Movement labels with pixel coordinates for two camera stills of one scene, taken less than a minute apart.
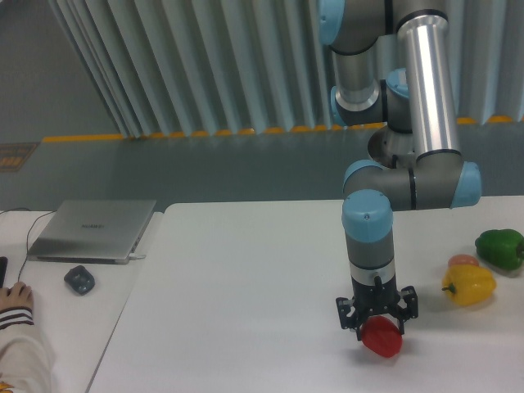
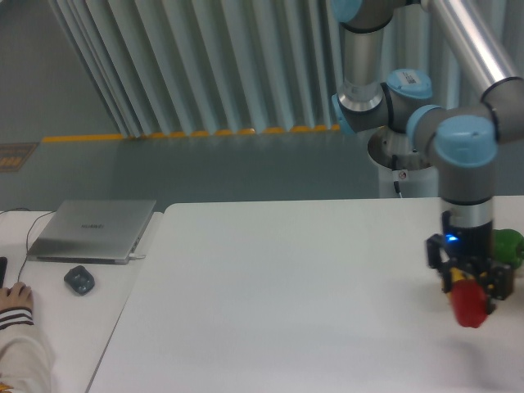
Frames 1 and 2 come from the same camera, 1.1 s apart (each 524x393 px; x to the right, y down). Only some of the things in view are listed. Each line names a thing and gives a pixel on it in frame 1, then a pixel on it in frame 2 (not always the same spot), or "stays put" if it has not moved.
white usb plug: x=135 y=256 stays put
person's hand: x=18 y=295 stays put
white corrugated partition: x=160 y=67 stays put
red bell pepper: x=380 y=334 → x=471 y=302
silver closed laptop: x=92 y=232 stays put
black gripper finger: x=411 y=311 → x=499 y=283
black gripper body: x=381 y=298 → x=468 y=246
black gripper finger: x=348 y=316 → x=433 y=251
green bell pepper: x=501 y=249 stays put
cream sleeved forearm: x=26 y=362 stays put
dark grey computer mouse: x=80 y=279 stays put
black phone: x=3 y=264 stays put
